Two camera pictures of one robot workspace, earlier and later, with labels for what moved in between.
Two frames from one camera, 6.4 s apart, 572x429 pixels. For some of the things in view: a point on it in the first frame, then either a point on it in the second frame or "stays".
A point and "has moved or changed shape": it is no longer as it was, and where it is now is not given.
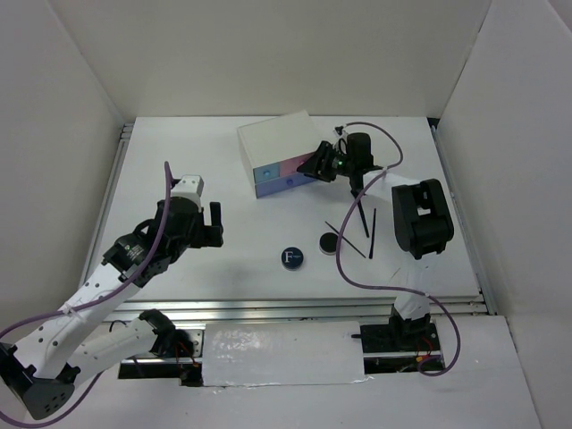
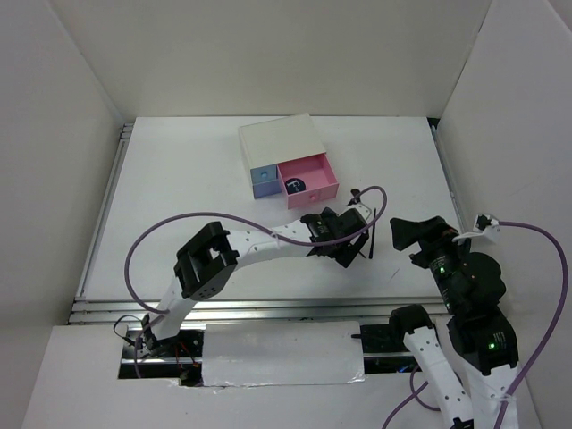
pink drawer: (290, 165) has moved or changed shape
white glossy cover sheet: (282, 353) stays
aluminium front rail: (290, 309) stays
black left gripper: (209, 235) -> (344, 256)
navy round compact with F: (292, 258) -> (295, 185)
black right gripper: (316, 167) -> (430, 232)
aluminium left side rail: (125, 130) stays
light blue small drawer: (266, 172) stays
